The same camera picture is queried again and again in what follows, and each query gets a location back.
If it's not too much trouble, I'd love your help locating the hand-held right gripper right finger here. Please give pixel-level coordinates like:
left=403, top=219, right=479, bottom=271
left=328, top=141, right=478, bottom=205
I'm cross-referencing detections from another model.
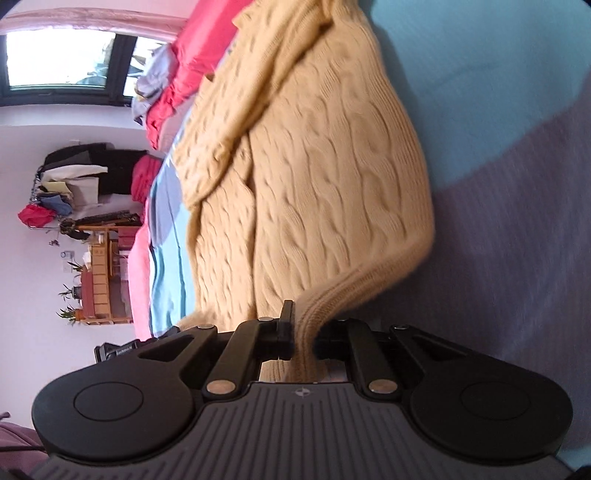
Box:
left=314, top=318, right=467, bottom=394

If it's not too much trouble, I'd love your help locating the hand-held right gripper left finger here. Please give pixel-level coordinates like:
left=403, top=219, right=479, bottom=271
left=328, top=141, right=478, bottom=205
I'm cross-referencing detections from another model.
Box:
left=134, top=300, right=296, bottom=398

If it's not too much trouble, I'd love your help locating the yellow cable-knit cardigan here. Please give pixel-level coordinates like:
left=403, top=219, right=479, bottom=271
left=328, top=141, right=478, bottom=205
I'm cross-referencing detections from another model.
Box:
left=173, top=0, right=437, bottom=386

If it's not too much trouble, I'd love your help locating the rack of hanging clothes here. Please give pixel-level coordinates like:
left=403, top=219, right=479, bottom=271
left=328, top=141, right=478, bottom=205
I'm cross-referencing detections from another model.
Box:
left=30, top=143, right=148, bottom=220

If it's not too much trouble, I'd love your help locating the green potted plant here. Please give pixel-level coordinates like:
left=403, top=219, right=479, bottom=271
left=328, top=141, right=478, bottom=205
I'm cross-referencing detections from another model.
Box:
left=56, top=258, right=86, bottom=326

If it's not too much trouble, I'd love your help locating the wooden shelf unit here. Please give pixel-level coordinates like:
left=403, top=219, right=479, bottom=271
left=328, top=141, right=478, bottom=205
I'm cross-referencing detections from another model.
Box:
left=74, top=222, right=141, bottom=326

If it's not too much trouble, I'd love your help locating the pink blanket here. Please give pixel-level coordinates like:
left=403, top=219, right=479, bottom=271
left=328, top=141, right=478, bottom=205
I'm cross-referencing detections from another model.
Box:
left=131, top=226, right=155, bottom=337

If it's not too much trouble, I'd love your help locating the mauve cloth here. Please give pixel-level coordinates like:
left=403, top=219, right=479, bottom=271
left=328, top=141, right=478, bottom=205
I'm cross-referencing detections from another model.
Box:
left=0, top=411, right=47, bottom=480

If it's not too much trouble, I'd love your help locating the red cloth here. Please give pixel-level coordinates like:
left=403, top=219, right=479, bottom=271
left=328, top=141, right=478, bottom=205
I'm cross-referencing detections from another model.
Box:
left=18, top=205, right=55, bottom=229

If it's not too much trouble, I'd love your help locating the blue patterned blanket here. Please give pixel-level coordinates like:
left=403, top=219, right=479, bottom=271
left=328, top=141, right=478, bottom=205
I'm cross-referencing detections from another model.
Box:
left=150, top=0, right=591, bottom=472

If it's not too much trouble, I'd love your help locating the grey mattress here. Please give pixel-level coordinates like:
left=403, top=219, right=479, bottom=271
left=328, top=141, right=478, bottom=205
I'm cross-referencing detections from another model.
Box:
left=154, top=106, right=195, bottom=155

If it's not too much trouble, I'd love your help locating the blue-grey crumpled cloth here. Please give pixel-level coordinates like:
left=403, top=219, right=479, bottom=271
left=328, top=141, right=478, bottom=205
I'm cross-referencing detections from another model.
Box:
left=131, top=44, right=178, bottom=125

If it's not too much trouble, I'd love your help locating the dark-framed window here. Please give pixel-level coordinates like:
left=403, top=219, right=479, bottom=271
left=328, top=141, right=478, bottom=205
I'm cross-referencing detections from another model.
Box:
left=0, top=30, right=176, bottom=109

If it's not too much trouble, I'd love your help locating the red bedsheet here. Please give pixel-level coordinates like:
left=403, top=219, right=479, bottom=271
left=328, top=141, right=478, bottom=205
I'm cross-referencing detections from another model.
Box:
left=145, top=0, right=252, bottom=148

